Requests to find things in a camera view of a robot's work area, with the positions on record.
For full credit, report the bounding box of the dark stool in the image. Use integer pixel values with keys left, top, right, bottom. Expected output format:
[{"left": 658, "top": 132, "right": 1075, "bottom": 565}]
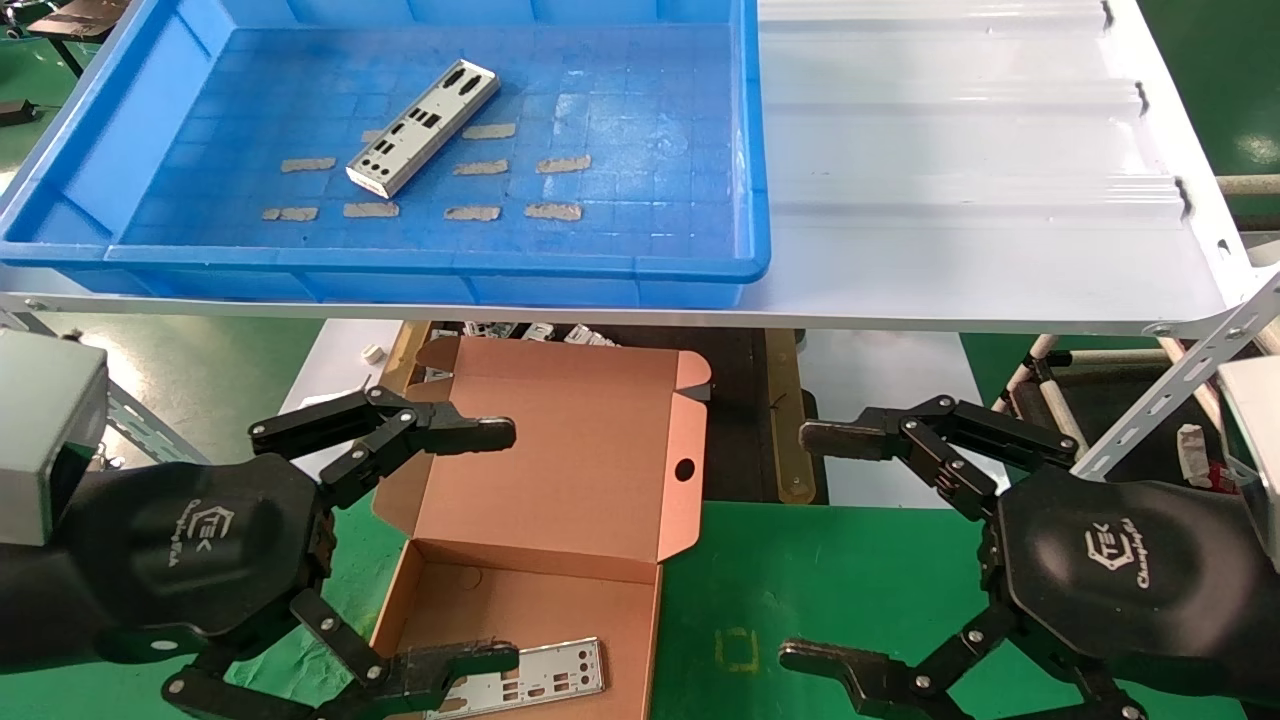
[{"left": 25, "top": 0, "right": 131, "bottom": 76}]

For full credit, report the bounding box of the black rack shelf mat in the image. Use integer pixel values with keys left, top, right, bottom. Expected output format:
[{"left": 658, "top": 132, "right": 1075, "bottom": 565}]
[{"left": 1010, "top": 362, "right": 1216, "bottom": 481}]

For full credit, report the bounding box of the brown cardboard box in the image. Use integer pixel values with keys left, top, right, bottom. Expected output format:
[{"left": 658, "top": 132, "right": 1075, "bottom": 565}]
[{"left": 345, "top": 336, "right": 713, "bottom": 720}]

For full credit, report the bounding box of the white pipe rack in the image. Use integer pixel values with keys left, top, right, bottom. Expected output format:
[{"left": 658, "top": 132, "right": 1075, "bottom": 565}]
[{"left": 988, "top": 333, "right": 1226, "bottom": 471}]

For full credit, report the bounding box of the red white wrapper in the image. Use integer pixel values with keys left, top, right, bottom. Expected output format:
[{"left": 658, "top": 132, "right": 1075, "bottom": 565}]
[{"left": 1177, "top": 424, "right": 1241, "bottom": 493}]

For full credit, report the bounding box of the grey left wrist camera housing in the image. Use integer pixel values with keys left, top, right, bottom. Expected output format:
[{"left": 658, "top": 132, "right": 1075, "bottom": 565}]
[{"left": 0, "top": 330, "right": 109, "bottom": 548}]

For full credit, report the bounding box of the blue plastic tray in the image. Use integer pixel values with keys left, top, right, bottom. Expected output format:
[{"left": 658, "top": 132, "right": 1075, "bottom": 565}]
[{"left": 0, "top": 0, "right": 771, "bottom": 309}]

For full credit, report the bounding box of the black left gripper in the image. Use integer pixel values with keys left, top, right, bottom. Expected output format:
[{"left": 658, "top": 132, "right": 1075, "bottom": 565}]
[{"left": 70, "top": 385, "right": 521, "bottom": 720}]

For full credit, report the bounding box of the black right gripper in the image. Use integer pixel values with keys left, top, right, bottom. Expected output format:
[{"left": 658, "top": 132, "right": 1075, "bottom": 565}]
[{"left": 780, "top": 468, "right": 1280, "bottom": 720}]

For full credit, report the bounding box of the perforated steel shelf post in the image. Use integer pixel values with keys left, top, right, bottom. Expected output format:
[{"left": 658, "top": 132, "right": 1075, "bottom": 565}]
[
  {"left": 0, "top": 308, "right": 216, "bottom": 469},
  {"left": 1070, "top": 270, "right": 1280, "bottom": 481}
]

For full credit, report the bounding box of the white metal shelf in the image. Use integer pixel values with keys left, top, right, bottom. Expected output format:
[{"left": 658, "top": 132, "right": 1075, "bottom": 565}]
[{"left": 0, "top": 0, "right": 1280, "bottom": 336}]

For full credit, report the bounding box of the grey wrist camera housing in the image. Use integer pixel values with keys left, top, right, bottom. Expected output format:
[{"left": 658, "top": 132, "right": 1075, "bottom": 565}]
[
  {"left": 1218, "top": 357, "right": 1280, "bottom": 571},
  {"left": 0, "top": 330, "right": 109, "bottom": 548}
]

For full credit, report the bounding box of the grey right wrist camera housing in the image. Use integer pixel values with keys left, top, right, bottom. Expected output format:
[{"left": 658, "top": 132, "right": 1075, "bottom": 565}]
[{"left": 1218, "top": 357, "right": 1280, "bottom": 571}]

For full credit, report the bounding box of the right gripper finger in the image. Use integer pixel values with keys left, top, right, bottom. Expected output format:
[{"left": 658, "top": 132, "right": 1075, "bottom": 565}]
[{"left": 800, "top": 395, "right": 1079, "bottom": 521}]

